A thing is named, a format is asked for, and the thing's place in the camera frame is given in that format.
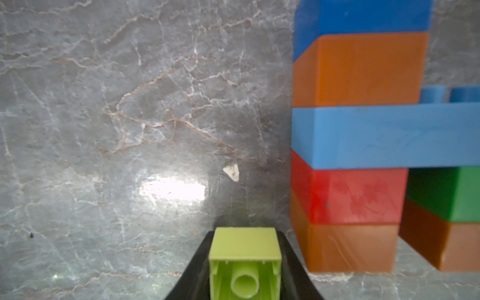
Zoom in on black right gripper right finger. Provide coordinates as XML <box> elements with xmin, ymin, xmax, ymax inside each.
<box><xmin>276</xmin><ymin>231</ymin><xmax>324</xmax><ymax>300</ymax></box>

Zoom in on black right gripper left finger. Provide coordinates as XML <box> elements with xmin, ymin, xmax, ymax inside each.
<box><xmin>165</xmin><ymin>231</ymin><xmax>214</xmax><ymax>300</ymax></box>

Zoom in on lime lego brick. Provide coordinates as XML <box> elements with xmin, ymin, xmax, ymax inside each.
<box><xmin>208</xmin><ymin>227</ymin><xmax>282</xmax><ymax>300</ymax></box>

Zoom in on orange lego brick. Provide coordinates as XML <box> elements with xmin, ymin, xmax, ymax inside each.
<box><xmin>292</xmin><ymin>32</ymin><xmax>429</xmax><ymax>108</ymax></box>
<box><xmin>290</xmin><ymin>192</ymin><xmax>400</xmax><ymax>273</ymax></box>
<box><xmin>399</xmin><ymin>199</ymin><xmax>480</xmax><ymax>272</ymax></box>

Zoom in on red lego brick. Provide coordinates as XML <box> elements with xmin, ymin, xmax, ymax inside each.
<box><xmin>291</xmin><ymin>151</ymin><xmax>408</xmax><ymax>225</ymax></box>

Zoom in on green lego brick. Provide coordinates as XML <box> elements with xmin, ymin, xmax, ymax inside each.
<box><xmin>406</xmin><ymin>166</ymin><xmax>480</xmax><ymax>223</ymax></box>

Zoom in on light blue long lego brick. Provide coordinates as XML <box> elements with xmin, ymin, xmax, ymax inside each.
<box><xmin>291</xmin><ymin>86</ymin><xmax>480</xmax><ymax>170</ymax></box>

